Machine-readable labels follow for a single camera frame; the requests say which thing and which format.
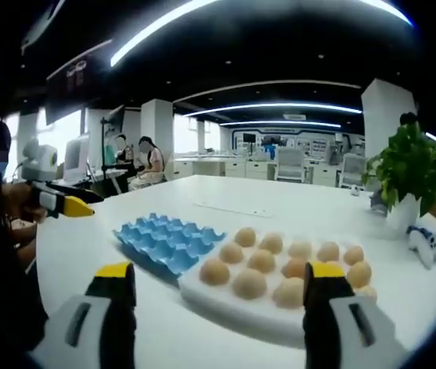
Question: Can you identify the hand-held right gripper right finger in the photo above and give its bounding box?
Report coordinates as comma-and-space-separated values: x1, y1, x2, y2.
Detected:
301, 261, 411, 369

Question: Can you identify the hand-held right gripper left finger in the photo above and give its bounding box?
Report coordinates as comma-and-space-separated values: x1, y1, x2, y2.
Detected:
31, 261, 138, 369

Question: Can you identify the blue egg tray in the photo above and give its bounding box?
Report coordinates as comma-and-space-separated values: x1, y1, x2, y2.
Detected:
111, 212, 228, 276

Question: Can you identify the group of beige eggs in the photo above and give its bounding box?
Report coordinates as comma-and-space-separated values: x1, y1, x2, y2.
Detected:
199, 226, 378, 311

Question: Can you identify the white foam egg holder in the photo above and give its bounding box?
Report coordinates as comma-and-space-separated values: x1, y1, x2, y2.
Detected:
178, 237, 381, 340

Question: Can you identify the person's left hand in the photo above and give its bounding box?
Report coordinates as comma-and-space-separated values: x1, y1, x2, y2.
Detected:
1, 182, 46, 224

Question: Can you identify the white computer monitor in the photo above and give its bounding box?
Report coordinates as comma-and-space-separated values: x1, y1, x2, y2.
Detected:
62, 135, 91, 183

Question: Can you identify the black pole stand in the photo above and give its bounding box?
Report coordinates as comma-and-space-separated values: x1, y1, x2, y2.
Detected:
98, 105, 127, 183

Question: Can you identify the blue and white plush toy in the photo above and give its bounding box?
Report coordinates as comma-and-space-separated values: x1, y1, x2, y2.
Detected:
405, 224, 436, 271

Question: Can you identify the white table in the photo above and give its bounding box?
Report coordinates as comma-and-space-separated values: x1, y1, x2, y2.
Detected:
32, 174, 436, 369

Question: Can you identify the row of white cabinets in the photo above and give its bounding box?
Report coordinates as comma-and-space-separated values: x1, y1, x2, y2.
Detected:
173, 152, 366, 188

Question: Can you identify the green plant in white pot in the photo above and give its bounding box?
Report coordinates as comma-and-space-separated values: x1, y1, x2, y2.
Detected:
361, 121, 436, 240

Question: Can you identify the long curved ceiling light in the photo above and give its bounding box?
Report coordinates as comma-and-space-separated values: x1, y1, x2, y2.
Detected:
109, 0, 414, 67

